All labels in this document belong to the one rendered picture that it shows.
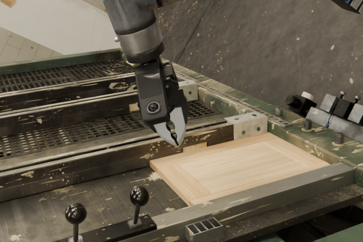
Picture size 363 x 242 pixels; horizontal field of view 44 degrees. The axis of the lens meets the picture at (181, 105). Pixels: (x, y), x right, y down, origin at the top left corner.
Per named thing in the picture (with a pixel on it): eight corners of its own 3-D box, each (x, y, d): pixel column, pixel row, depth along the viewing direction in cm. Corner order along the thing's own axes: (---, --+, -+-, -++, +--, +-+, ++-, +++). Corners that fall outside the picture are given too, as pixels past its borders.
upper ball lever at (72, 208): (87, 250, 88) (89, 214, 78) (68, 256, 86) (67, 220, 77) (82, 233, 90) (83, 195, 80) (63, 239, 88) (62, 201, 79)
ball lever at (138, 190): (146, 233, 92) (154, 196, 83) (128, 238, 91) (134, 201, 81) (139, 216, 95) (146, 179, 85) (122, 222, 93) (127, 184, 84)
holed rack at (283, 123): (292, 125, 140) (292, 123, 140) (284, 127, 139) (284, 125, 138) (123, 47, 283) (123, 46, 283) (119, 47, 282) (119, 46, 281)
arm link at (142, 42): (156, 26, 75) (110, 40, 76) (165, 50, 77) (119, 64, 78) (155, 12, 81) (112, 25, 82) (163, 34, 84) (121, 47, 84)
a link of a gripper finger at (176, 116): (190, 128, 94) (178, 90, 89) (194, 144, 89) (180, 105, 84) (176, 132, 94) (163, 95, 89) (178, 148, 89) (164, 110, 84)
